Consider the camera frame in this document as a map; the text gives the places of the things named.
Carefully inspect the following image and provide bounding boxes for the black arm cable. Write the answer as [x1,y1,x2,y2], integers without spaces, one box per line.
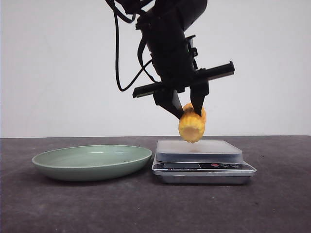
[105,0,161,92]

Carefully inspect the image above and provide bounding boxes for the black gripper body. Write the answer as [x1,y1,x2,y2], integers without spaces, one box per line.
[133,4,235,98]

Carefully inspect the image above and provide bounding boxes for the silver digital kitchen scale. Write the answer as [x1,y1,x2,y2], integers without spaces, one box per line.
[152,139,257,184]

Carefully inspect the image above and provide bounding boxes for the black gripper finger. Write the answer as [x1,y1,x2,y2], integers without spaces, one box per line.
[153,89,183,119]
[190,81,209,115]

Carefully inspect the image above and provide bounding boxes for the green shallow plate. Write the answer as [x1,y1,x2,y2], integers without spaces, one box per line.
[32,145,153,182]

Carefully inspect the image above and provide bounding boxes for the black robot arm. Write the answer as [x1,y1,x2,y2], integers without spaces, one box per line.
[119,0,235,118]

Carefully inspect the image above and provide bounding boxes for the yellow corn cob piece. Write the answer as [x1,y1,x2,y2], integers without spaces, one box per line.
[178,103,206,143]

